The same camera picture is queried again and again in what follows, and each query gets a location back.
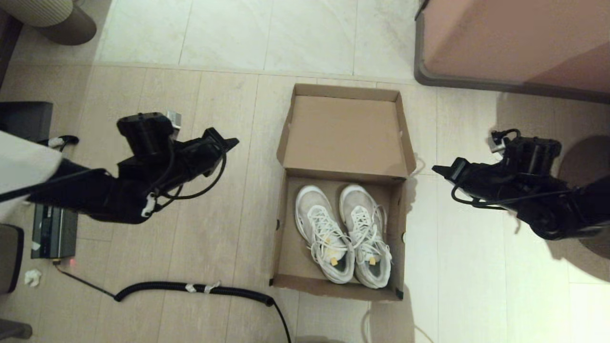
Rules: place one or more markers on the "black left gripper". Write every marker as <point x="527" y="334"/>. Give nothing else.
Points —
<point x="186" y="162"/>

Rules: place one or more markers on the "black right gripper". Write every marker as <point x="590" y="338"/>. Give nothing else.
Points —
<point x="495" y="183"/>

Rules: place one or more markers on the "brown cardboard shoe box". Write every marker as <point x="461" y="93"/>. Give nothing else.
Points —
<point x="345" y="133"/>

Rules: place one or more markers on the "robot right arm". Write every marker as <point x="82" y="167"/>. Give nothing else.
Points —
<point x="562" y="209"/>

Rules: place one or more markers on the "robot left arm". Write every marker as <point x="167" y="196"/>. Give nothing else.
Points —
<point x="95" y="195"/>

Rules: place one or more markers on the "grey power inverter box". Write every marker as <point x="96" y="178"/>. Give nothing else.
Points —
<point x="55" y="233"/>

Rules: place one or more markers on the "black cabinet box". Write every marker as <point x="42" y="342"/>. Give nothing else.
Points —
<point x="26" y="119"/>

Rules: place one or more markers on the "white lace-up sneaker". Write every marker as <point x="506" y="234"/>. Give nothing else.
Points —
<point x="367" y="228"/>
<point x="324" y="233"/>

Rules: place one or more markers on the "striped beige pouf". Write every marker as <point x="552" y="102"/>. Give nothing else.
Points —
<point x="43" y="12"/>

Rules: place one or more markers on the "crumpled white tissue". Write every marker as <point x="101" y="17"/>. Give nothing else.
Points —
<point x="33" y="277"/>

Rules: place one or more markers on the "dark brown stool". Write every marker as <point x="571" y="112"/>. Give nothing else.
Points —
<point x="10" y="259"/>

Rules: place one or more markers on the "grey furniture foot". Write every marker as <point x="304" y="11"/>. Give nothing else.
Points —
<point x="14" y="330"/>

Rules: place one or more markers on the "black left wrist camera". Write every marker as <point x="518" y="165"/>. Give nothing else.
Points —
<point x="147" y="133"/>

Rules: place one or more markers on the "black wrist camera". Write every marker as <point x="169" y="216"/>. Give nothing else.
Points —
<point x="147" y="133"/>
<point x="531" y="150"/>

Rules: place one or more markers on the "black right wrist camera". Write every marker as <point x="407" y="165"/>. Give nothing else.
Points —
<point x="531" y="150"/>

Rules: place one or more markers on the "round brown pedestal base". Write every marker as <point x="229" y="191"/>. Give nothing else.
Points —
<point x="588" y="157"/>

